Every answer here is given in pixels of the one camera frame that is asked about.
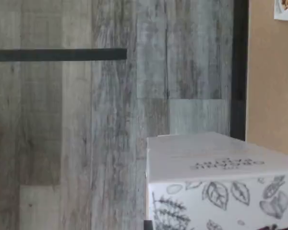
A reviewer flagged white box yellow strip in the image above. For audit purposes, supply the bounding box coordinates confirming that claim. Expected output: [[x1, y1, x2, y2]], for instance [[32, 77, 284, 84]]
[[144, 131, 288, 230]]

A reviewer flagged black metal shelf rack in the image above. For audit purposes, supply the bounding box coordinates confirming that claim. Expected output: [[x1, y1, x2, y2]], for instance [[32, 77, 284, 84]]
[[230, 0, 250, 142]]

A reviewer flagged wooden shelf board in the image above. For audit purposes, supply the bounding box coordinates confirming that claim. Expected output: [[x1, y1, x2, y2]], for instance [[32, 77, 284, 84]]
[[245, 0, 288, 173]]

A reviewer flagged white granola box yellow label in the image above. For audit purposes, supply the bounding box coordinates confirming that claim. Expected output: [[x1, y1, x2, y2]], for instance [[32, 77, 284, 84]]
[[273, 0, 288, 23]]

